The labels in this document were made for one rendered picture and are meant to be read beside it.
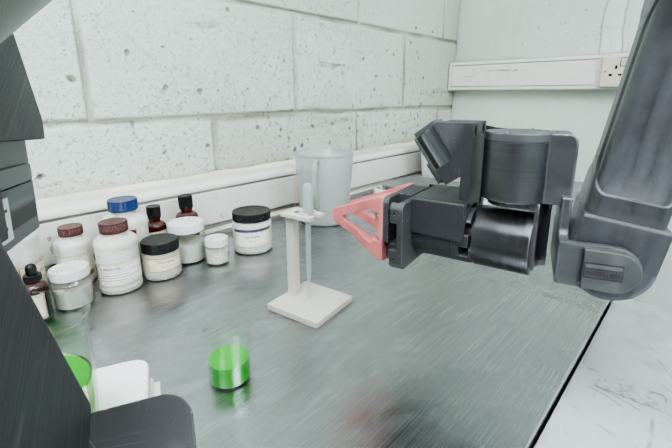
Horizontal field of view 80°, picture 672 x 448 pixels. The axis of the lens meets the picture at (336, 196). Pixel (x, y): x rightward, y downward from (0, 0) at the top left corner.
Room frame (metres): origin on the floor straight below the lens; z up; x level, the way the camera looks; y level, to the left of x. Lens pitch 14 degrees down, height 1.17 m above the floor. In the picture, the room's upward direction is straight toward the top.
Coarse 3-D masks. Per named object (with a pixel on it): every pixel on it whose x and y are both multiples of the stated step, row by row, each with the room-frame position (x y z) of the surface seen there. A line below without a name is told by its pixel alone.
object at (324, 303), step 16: (288, 224) 0.49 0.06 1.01; (288, 240) 0.49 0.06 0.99; (288, 256) 0.49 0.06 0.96; (288, 272) 0.49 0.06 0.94; (288, 288) 0.49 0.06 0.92; (304, 288) 0.51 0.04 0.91; (320, 288) 0.51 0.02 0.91; (272, 304) 0.46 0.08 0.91; (288, 304) 0.46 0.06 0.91; (304, 304) 0.46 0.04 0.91; (320, 304) 0.46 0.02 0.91; (336, 304) 0.46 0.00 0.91; (304, 320) 0.43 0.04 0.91; (320, 320) 0.43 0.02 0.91
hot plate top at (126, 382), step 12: (132, 360) 0.25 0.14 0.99; (108, 372) 0.23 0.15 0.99; (120, 372) 0.23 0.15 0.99; (132, 372) 0.23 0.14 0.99; (144, 372) 0.23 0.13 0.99; (108, 384) 0.22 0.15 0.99; (120, 384) 0.22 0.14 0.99; (132, 384) 0.22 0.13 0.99; (144, 384) 0.22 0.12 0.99; (108, 396) 0.21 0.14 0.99; (120, 396) 0.21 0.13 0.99; (132, 396) 0.21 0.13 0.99; (144, 396) 0.21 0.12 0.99
